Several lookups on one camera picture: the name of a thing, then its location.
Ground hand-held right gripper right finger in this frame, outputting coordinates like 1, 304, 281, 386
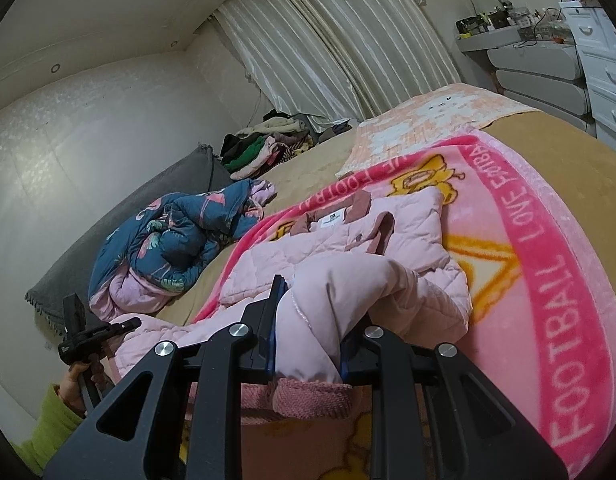
340, 326, 572, 480

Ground person's left forearm green sleeve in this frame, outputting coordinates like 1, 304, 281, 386
15, 382, 86, 477

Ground cream curtains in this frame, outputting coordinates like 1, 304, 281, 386
208, 0, 465, 132

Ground bed with tan sheet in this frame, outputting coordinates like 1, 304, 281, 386
152, 105, 616, 346

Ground white drawer cabinet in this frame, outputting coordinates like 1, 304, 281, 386
558, 0, 616, 157

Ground pink printed blanket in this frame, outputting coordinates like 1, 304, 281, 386
180, 130, 616, 480

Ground person's left hand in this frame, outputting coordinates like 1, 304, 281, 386
62, 356, 112, 415

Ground grey bedside shelf unit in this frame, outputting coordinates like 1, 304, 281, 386
455, 25, 597, 134

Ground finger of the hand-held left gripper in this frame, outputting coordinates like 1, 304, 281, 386
62, 292, 87, 335
90, 317, 142, 342

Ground pink quilted jacket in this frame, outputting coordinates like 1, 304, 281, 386
108, 190, 475, 419

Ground peach patterned blanket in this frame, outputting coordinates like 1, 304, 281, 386
340, 82, 540, 179

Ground black and yellow device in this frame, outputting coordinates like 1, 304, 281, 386
455, 15, 492, 37

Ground blue floral duvet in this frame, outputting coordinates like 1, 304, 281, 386
88, 179, 277, 322

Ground pile of clothes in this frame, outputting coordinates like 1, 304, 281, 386
220, 110, 355, 182

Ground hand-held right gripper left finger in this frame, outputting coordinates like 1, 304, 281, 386
42, 274, 289, 480

